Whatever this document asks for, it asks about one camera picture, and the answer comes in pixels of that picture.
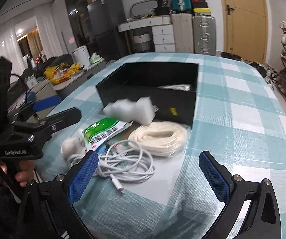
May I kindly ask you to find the white plush sock toy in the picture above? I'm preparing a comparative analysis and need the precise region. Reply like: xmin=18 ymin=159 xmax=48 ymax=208
xmin=61 ymin=137 xmax=86 ymax=160

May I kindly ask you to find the black open storage box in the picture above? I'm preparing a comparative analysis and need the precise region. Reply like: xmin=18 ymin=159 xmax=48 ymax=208
xmin=96 ymin=62 xmax=199 ymax=127

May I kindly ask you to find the stack of shoe boxes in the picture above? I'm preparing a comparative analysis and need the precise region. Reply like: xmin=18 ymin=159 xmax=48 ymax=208
xmin=191 ymin=0 xmax=212 ymax=16

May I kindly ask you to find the grey tv cabinet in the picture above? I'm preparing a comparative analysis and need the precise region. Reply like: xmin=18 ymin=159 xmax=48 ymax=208
xmin=54 ymin=59 xmax=106 ymax=100

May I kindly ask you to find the white drawer desk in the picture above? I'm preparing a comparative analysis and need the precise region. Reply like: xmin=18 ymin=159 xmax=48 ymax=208
xmin=118 ymin=15 xmax=176 ymax=53

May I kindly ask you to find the green white packet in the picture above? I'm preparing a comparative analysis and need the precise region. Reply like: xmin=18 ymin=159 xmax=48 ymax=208
xmin=81 ymin=118 xmax=133 ymax=152

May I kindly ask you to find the white foam wrap piece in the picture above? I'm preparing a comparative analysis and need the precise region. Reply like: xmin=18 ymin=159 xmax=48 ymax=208
xmin=103 ymin=97 xmax=155 ymax=125

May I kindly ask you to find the woven laundry basket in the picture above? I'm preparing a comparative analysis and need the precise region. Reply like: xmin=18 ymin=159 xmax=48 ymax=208
xmin=133 ymin=33 xmax=152 ymax=53

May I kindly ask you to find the silver aluminium suitcase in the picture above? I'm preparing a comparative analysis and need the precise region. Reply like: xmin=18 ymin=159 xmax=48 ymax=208
xmin=192 ymin=15 xmax=217 ymax=56

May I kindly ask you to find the beige suitcase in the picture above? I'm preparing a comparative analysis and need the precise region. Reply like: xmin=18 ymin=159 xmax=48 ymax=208
xmin=171 ymin=14 xmax=194 ymax=53

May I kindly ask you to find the person's left hand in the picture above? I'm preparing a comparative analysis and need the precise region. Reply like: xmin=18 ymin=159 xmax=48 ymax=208
xmin=0 ymin=160 xmax=35 ymax=187

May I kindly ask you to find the white charging cable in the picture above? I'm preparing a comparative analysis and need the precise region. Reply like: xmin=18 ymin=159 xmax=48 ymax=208
xmin=66 ymin=139 xmax=156 ymax=195

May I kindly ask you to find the wooden door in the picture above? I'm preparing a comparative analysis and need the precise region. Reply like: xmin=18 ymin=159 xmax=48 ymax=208
xmin=222 ymin=0 xmax=267 ymax=63

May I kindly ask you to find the white air purifier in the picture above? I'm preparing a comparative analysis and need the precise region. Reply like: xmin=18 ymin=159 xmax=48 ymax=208
xmin=71 ymin=45 xmax=90 ymax=68

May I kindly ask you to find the teal plaid tablecloth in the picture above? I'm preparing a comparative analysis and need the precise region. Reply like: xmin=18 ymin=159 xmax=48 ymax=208
xmin=36 ymin=53 xmax=286 ymax=238

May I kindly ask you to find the yellow plastic bag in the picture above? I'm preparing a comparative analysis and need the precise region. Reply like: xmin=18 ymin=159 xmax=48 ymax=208
xmin=43 ymin=62 xmax=81 ymax=85

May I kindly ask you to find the black refrigerator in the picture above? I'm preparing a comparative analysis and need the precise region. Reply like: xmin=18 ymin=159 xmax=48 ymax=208
xmin=87 ymin=0 xmax=128 ymax=62

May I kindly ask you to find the dark glass cabinet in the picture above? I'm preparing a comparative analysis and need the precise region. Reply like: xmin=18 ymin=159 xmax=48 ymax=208
xmin=65 ymin=0 xmax=99 ymax=55

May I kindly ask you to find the cream rope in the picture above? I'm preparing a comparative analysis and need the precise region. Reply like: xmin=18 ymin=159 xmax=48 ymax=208
xmin=128 ymin=121 xmax=189 ymax=158

